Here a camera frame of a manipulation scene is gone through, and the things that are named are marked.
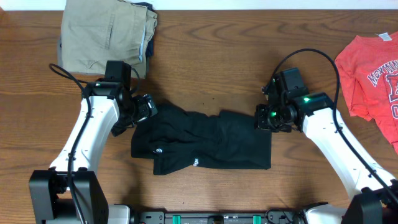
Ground folded khaki pants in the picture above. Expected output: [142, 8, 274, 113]
[60, 0, 147, 75]

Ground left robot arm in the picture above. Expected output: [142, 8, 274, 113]
[29, 82, 157, 224]

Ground folded dark navy garment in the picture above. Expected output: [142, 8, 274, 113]
[133, 2, 157, 79]

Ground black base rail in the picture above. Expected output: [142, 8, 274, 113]
[130, 208, 308, 224]

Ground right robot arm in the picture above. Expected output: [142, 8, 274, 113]
[254, 93, 397, 223]

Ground grey folded garment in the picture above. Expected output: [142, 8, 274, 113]
[57, 37, 63, 67]

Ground black athletic pants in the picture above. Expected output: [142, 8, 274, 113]
[131, 103, 272, 175]

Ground red printed t-shirt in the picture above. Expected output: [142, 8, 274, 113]
[335, 32, 397, 150]

